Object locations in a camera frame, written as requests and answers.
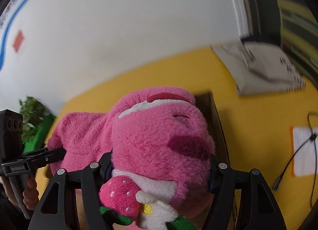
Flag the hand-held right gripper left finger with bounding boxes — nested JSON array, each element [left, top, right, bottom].
[[28, 152, 113, 230]]

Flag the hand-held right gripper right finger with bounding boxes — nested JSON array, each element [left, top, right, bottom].
[[201, 154, 287, 230]]

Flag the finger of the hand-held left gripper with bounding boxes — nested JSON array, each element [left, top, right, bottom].
[[22, 147, 67, 169]]

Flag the shallow cardboard box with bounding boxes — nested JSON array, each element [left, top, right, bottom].
[[194, 91, 240, 230]]

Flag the pink plush bear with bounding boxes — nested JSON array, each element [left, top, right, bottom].
[[47, 86, 215, 230]]

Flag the person's left hand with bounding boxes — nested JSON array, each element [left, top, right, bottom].
[[23, 177, 41, 211]]

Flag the green table cloth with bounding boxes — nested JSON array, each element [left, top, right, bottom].
[[22, 115, 56, 152]]

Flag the large green potted plant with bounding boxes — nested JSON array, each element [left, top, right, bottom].
[[18, 96, 50, 143]]

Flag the white pouch with orange edge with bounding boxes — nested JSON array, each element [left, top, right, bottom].
[[289, 126, 318, 178]]

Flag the grey cloth bag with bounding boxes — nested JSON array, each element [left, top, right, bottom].
[[211, 40, 306, 96]]

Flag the yellow shelf unit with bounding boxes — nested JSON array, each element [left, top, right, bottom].
[[277, 0, 318, 72]]

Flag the black cable with tie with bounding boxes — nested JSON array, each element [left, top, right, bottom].
[[273, 112, 318, 209]]

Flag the blue wave wall decal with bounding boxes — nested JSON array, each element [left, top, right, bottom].
[[0, 0, 38, 72]]

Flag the red wall notice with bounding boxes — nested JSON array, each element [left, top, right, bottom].
[[12, 30, 26, 53]]

